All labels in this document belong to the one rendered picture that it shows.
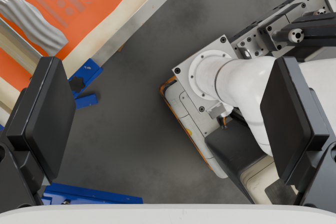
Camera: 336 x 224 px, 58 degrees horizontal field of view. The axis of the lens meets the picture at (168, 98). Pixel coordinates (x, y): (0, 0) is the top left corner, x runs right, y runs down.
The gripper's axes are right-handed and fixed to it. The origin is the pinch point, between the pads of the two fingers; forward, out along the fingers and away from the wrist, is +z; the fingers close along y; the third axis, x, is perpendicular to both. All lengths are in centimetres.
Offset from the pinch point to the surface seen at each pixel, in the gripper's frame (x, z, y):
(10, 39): -36, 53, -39
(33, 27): -39, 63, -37
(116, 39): -42, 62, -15
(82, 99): -122, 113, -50
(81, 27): -40, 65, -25
